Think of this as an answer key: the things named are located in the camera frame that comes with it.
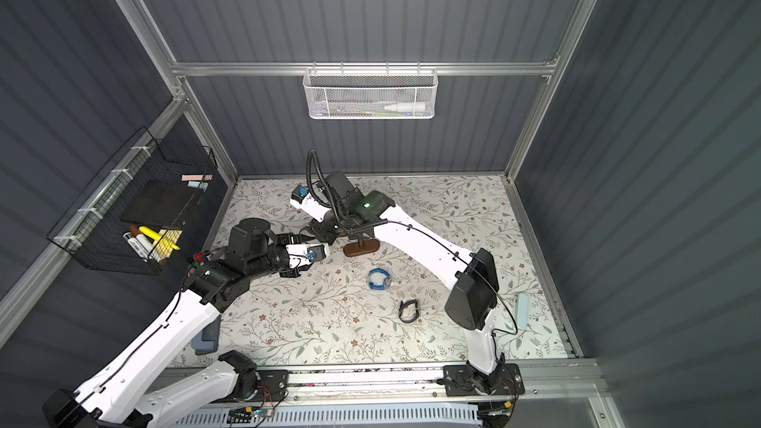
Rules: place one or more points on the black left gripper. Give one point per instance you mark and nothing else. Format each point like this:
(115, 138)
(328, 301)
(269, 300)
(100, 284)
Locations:
(300, 241)

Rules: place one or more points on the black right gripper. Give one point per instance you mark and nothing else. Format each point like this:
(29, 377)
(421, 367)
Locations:
(327, 228)

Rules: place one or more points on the wooden T-bar watch stand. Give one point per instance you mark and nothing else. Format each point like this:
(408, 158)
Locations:
(361, 248)

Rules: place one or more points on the blue white wrist watch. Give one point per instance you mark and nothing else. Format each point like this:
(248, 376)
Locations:
(379, 279)

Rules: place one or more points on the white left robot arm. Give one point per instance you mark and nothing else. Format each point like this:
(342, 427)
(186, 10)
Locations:
(120, 396)

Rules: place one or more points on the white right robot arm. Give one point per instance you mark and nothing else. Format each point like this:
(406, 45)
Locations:
(340, 209)

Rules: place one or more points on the black slim band watch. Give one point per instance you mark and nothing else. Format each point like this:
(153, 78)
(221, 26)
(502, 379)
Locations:
(409, 311)

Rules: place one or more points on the pink cup with markers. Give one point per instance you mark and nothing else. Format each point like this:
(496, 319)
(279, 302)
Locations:
(199, 260)

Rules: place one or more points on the yellow highlighter marker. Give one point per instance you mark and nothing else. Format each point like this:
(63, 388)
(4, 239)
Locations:
(166, 240)

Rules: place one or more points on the white tube in basket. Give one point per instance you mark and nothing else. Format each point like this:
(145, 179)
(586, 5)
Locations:
(406, 108)

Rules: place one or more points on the white marker in basket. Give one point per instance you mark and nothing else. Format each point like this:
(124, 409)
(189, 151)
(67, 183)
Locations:
(137, 246)

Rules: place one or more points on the pale green tube on table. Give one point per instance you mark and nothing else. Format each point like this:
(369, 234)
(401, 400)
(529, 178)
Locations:
(521, 314)

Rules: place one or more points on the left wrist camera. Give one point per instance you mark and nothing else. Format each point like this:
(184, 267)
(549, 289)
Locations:
(317, 252)

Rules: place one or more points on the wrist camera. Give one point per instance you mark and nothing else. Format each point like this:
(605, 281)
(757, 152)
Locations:
(303, 200)
(317, 252)

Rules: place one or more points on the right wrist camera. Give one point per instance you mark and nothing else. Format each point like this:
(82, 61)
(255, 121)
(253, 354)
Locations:
(303, 200)

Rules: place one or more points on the white wire mesh basket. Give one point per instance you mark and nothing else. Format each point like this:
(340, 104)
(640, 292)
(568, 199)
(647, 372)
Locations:
(343, 96)

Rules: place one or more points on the black wire wall basket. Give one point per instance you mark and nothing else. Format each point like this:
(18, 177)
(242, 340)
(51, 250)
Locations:
(159, 185)

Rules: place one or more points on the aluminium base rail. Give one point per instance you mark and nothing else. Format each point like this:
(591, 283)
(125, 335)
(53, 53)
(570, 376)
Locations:
(427, 382)

